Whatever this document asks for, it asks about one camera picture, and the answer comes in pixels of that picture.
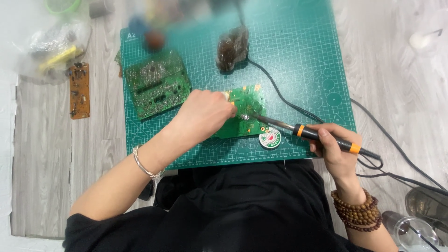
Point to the large green circuit board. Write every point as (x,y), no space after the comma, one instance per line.
(157,85)

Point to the black orange soldering iron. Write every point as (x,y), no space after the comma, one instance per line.
(304,132)

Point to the small black object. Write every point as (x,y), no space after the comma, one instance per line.
(147,190)

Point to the person's left fingers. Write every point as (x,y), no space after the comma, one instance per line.
(229,108)

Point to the shiny silver solder blob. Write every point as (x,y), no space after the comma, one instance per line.
(245,117)

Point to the blue round object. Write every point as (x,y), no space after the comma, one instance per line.
(138,26)

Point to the small green board fragment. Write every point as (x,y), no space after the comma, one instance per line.
(118,57)

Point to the grey cylinder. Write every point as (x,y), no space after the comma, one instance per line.
(100,8)

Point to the clear plastic bag of parts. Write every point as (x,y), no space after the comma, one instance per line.
(56,52)

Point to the person's left hand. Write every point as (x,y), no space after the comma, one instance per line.
(201,113)

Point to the brown round object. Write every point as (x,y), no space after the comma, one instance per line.
(154,39)

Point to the brown circuit board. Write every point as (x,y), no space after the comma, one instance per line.
(79,91)

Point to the small green circuit board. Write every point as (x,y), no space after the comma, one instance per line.
(250,103)

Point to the person's black clothing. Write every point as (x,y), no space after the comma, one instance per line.
(245,210)

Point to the yellow part in bag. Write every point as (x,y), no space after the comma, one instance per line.
(57,57)

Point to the dark metal dish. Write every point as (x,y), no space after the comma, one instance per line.
(428,206)

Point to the person's right hand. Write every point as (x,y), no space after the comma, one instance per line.
(339,157)

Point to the green cutting mat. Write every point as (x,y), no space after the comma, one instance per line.
(297,52)

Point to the round solder paste tin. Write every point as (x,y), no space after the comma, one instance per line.
(270,139)

